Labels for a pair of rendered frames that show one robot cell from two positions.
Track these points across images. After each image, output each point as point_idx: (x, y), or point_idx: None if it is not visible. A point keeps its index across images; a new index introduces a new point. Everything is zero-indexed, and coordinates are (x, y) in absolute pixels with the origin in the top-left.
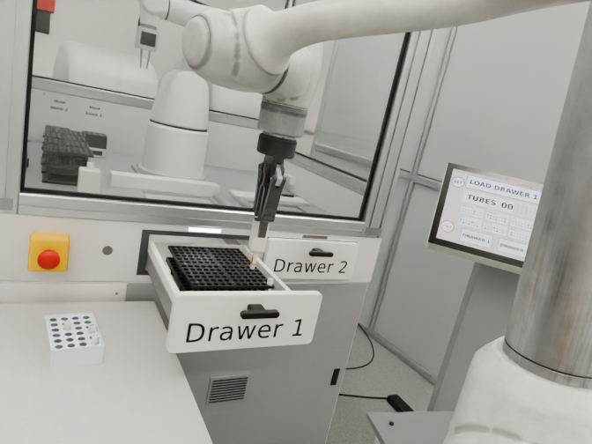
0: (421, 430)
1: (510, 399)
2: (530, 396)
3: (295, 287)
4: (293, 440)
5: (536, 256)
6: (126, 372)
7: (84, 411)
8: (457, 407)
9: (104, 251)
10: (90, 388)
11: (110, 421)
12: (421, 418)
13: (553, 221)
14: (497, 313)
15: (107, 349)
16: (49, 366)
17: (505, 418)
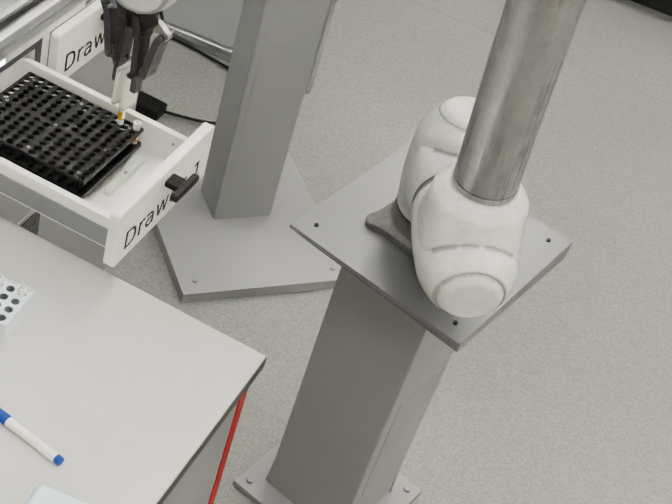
0: (341, 218)
1: (471, 226)
2: (482, 221)
3: (80, 70)
4: (86, 244)
5: (481, 137)
6: (64, 303)
7: (89, 359)
8: (429, 233)
9: None
10: (61, 337)
11: (118, 354)
12: (334, 204)
13: (494, 119)
14: None
15: None
16: (4, 339)
17: (468, 237)
